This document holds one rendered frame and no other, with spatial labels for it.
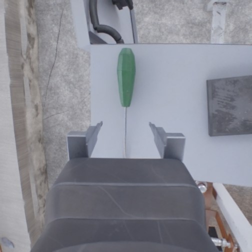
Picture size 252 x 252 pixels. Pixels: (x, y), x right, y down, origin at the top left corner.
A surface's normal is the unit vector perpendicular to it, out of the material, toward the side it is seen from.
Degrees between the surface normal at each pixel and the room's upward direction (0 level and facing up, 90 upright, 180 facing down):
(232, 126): 0
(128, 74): 32
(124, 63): 3
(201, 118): 0
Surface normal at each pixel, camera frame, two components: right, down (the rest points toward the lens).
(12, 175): -0.22, 0.22
